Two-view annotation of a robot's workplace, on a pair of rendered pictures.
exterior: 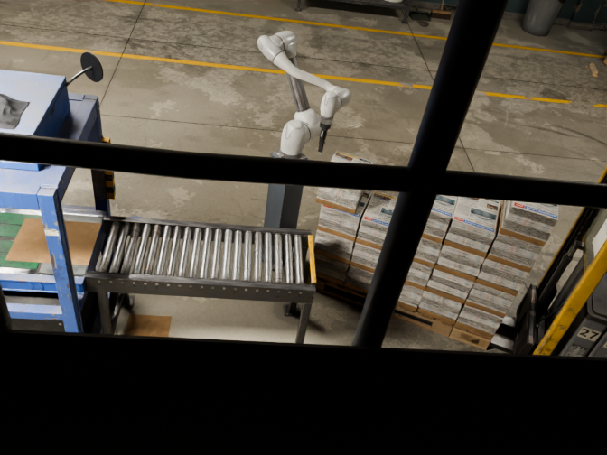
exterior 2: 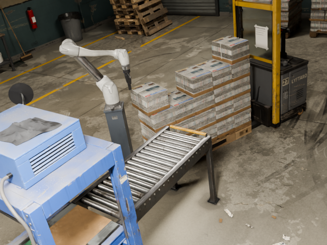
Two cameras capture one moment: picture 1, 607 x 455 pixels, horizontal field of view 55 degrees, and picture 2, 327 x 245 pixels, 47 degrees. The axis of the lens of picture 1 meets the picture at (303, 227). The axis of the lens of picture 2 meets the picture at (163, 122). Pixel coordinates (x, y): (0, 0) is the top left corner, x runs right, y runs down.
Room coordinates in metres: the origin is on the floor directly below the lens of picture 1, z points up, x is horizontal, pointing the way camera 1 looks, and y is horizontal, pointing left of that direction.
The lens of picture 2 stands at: (0.36, 2.23, 2.70)
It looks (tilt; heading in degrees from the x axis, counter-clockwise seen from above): 28 degrees down; 319
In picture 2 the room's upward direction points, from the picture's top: 9 degrees counter-clockwise
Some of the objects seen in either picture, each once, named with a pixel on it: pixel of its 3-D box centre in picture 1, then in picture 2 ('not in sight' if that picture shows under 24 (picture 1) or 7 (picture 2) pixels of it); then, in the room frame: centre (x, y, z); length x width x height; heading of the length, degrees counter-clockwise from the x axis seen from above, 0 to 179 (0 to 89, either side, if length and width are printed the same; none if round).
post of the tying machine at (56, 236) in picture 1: (69, 300); (134, 239); (2.04, 1.21, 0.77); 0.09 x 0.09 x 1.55; 9
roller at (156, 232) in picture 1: (152, 250); (123, 189); (2.53, 0.89, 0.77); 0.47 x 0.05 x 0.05; 9
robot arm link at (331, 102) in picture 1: (330, 103); (123, 56); (3.43, -0.03, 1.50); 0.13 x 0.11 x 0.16; 152
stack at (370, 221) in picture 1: (393, 257); (189, 123); (3.26, -0.70, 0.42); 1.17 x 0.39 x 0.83; 77
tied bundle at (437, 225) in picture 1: (430, 208); (193, 81); (3.23, -0.84, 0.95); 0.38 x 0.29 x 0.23; 166
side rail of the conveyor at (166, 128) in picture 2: (210, 231); (127, 164); (2.83, 0.61, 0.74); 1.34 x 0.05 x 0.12; 99
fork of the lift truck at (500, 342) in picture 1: (447, 324); (230, 135); (3.02, -1.21, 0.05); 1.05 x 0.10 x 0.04; 77
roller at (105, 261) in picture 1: (108, 247); (102, 208); (2.49, 1.15, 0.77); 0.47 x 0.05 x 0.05; 9
